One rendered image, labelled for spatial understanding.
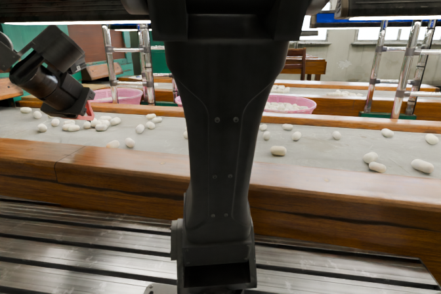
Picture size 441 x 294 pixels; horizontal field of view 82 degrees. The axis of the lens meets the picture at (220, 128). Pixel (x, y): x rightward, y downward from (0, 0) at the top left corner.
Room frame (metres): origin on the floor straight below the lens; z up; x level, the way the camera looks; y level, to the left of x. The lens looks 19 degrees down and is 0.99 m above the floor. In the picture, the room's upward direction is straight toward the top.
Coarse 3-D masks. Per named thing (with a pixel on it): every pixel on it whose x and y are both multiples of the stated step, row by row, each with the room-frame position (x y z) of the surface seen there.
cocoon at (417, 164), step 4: (416, 160) 0.47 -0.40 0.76; (420, 160) 0.47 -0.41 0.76; (412, 164) 0.47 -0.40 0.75; (416, 164) 0.46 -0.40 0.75; (420, 164) 0.46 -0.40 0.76; (424, 164) 0.45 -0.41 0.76; (428, 164) 0.45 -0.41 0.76; (416, 168) 0.46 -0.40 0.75; (420, 168) 0.46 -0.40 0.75; (424, 168) 0.45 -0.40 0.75; (428, 168) 0.45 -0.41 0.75; (432, 168) 0.44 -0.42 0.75; (424, 172) 0.45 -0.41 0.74; (428, 172) 0.45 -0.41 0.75
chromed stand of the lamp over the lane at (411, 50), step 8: (416, 24) 0.75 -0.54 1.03; (416, 32) 0.75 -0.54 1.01; (408, 40) 0.76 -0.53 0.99; (416, 40) 0.75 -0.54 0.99; (408, 48) 0.75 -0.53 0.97; (408, 56) 0.75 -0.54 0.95; (408, 64) 0.75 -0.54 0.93; (400, 72) 0.76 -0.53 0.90; (408, 72) 0.75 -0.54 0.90; (400, 80) 0.75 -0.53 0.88; (400, 88) 0.75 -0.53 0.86; (400, 96) 0.75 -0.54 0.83; (408, 96) 0.75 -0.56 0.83; (424, 96) 0.74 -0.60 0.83; (432, 96) 0.74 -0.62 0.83; (440, 96) 0.73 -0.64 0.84; (400, 104) 0.75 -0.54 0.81; (392, 112) 0.76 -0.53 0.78
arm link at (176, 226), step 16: (176, 224) 0.22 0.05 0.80; (176, 240) 0.21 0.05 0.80; (176, 256) 0.20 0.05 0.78; (192, 272) 0.21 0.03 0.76; (208, 272) 0.21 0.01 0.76; (224, 272) 0.21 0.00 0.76; (240, 272) 0.21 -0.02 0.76; (256, 272) 0.20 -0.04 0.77; (192, 288) 0.19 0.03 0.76; (208, 288) 0.19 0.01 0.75; (224, 288) 0.19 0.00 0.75; (240, 288) 0.19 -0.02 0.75
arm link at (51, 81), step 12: (24, 60) 0.47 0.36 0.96; (36, 60) 0.47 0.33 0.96; (12, 72) 0.45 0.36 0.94; (24, 72) 0.46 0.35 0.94; (36, 72) 0.46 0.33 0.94; (48, 72) 0.48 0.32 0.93; (24, 84) 0.45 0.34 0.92; (36, 84) 0.46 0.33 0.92; (48, 84) 0.48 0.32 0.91; (36, 96) 0.48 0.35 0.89
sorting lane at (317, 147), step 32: (0, 128) 0.73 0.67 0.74; (32, 128) 0.73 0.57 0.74; (128, 128) 0.73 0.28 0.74; (160, 128) 0.73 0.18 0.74; (320, 128) 0.73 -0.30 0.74; (256, 160) 0.51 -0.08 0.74; (288, 160) 0.51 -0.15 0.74; (320, 160) 0.51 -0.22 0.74; (352, 160) 0.51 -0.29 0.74; (384, 160) 0.51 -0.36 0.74
